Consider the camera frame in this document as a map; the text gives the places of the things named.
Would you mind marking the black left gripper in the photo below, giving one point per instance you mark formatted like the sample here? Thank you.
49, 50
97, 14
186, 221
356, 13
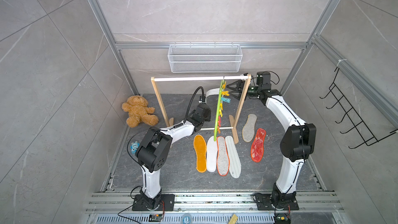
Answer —
208, 115

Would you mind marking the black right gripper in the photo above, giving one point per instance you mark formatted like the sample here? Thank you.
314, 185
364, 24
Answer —
239, 84

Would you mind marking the yellow fuzzy insole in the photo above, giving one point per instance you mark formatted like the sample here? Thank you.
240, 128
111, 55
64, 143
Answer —
200, 150

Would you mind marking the white foam insole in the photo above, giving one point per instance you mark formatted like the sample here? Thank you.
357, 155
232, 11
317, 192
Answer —
211, 155

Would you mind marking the grey felt yellow-edged insole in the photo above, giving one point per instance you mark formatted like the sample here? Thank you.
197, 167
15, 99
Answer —
248, 130

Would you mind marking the grey felt orange-edged insole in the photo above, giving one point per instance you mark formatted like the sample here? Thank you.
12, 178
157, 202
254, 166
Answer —
222, 158

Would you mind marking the grey striped insole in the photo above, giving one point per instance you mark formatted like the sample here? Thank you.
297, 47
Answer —
235, 164
211, 92

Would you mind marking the red orange-edged insole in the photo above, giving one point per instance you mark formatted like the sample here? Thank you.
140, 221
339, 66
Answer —
257, 147

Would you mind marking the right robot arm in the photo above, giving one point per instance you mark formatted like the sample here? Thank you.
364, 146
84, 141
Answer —
296, 145

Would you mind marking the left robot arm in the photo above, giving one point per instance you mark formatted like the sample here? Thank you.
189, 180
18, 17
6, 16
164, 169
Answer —
155, 146

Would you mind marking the green round clip hanger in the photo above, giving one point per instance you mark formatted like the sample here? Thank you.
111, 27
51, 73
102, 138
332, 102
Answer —
223, 96

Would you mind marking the brown teddy bear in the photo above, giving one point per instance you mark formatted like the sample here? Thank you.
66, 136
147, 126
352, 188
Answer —
137, 108

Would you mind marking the teal robot toy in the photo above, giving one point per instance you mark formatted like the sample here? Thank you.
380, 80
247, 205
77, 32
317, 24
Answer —
134, 147

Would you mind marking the wooden clothes rack frame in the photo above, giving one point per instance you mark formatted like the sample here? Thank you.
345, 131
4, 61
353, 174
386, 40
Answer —
190, 125

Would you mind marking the white wire mesh basket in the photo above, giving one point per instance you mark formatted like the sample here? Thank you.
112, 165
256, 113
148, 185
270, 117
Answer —
206, 58

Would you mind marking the black wall hook rack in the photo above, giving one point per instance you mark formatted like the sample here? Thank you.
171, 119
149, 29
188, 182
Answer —
356, 122

